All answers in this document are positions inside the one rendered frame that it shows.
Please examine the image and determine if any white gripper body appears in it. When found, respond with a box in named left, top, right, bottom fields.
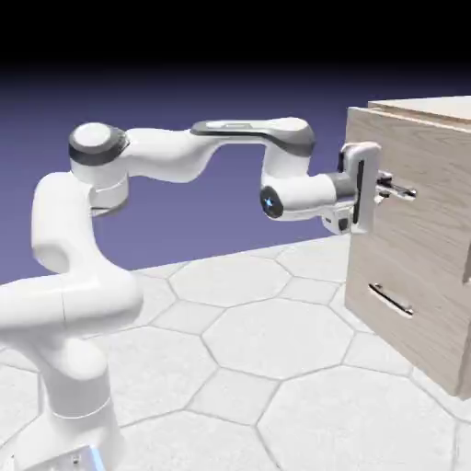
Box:
left=339, top=141, right=383, bottom=235

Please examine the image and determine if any silver metal drawer handle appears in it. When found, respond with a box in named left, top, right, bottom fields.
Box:
left=382, top=172, right=418, bottom=202
left=368, top=282, right=415, bottom=317

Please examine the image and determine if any light wood drawer front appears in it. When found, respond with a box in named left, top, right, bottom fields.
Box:
left=344, top=235, right=465, bottom=398
left=345, top=106, right=471, bottom=284

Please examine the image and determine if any light wood cabinet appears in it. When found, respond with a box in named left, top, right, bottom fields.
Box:
left=343, top=95, right=471, bottom=399

